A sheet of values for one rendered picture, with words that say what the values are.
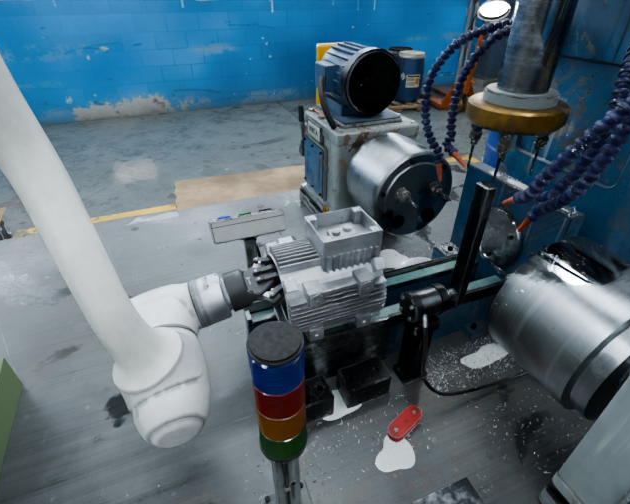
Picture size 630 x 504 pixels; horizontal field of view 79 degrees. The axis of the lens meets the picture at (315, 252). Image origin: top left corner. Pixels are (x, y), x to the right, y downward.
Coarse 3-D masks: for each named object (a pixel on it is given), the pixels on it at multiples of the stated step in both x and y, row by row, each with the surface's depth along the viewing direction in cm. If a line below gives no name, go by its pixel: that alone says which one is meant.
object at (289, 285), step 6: (264, 246) 78; (378, 258) 73; (372, 264) 74; (378, 264) 73; (384, 264) 73; (372, 270) 74; (378, 270) 73; (282, 282) 69; (288, 282) 68; (294, 282) 68; (288, 288) 68; (294, 288) 68; (372, 312) 80; (378, 312) 80
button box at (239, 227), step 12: (240, 216) 90; (252, 216) 89; (264, 216) 90; (276, 216) 91; (216, 228) 87; (228, 228) 88; (240, 228) 88; (252, 228) 89; (264, 228) 90; (276, 228) 91; (216, 240) 87; (228, 240) 88
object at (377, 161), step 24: (384, 144) 106; (408, 144) 103; (360, 168) 107; (384, 168) 100; (408, 168) 99; (432, 168) 102; (360, 192) 108; (384, 192) 101; (408, 192) 100; (432, 192) 103; (384, 216) 105; (408, 216) 108; (432, 216) 111
